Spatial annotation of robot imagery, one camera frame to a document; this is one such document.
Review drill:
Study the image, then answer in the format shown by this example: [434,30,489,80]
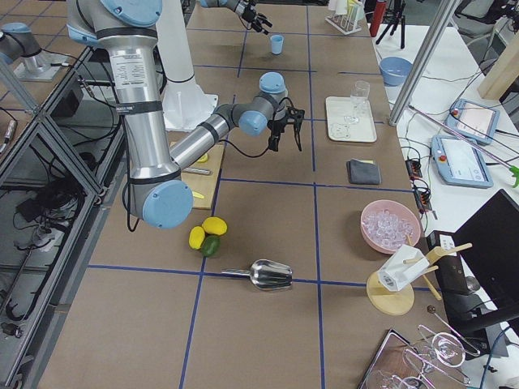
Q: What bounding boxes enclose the blue teach pendant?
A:
[431,135,494,189]
[444,98,500,145]

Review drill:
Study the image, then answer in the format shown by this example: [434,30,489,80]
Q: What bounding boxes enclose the upturned wine glasses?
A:
[364,323,482,389]

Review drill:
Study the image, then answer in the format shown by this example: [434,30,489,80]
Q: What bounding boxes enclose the wooden mug tree stand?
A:
[367,243,473,316]

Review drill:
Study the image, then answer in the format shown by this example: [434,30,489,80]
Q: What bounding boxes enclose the black tripod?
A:
[375,0,406,49]

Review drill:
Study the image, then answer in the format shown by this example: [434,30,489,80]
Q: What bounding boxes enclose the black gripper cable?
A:
[221,96,293,158]

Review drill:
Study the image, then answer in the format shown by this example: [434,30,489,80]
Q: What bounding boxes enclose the white wire dish rack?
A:
[325,0,364,36]

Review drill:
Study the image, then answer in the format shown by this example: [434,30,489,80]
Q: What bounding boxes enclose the metal ice scoop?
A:
[221,259,293,292]

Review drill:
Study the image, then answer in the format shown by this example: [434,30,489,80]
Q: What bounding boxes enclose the white mug on stand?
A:
[376,245,429,292]

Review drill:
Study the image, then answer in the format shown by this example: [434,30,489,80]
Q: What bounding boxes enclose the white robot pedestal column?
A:
[156,1,218,132]

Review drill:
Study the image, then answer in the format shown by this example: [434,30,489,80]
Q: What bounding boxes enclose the pink bowl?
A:
[360,199,422,254]

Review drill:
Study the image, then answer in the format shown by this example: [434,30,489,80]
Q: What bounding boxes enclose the blue plastic bowl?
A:
[380,57,413,87]

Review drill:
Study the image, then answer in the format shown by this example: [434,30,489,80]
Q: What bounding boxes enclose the cream bear tray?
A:
[325,96,377,143]

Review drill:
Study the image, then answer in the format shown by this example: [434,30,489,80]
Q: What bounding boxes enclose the blue teach pendant near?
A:
[431,135,494,189]

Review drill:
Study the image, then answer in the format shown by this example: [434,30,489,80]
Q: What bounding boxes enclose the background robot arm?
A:
[1,22,68,82]

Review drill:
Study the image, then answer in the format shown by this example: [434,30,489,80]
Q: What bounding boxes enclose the yellow lemon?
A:
[188,225,206,250]
[202,216,228,236]

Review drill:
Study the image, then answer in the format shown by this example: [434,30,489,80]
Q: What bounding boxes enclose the lemon slice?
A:
[197,153,208,163]

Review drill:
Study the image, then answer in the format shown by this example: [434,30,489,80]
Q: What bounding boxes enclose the clear ice cubes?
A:
[361,209,418,250]

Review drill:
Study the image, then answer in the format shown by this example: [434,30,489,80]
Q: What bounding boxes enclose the green lime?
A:
[200,235,221,257]

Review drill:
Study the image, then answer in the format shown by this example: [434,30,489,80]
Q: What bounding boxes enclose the black handled knife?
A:
[183,168,212,176]

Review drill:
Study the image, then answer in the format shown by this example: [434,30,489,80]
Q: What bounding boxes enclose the metal tray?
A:
[357,328,412,389]

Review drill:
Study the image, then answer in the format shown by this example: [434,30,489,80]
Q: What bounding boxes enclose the black monitor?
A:
[427,189,518,336]

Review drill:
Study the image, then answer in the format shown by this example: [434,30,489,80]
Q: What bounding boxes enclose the wooden cutting board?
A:
[182,144,224,210]

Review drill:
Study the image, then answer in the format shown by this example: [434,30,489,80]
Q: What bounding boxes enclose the grey folded cloth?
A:
[346,159,381,185]

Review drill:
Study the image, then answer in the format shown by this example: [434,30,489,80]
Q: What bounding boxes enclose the clear wine glass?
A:
[345,80,370,125]

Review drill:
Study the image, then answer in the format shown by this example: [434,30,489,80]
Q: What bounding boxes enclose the blue teach pendant far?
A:
[444,98,500,145]

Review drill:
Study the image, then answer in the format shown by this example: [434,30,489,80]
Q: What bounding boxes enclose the light blue plastic cup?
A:
[270,34,284,55]

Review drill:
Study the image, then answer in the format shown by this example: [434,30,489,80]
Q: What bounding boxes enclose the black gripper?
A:
[238,2,272,35]
[268,106,304,152]

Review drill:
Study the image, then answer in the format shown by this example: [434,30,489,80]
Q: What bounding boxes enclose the aluminium frame post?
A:
[388,0,461,126]

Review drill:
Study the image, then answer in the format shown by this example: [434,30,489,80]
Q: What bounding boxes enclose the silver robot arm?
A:
[199,0,272,35]
[67,1,304,229]

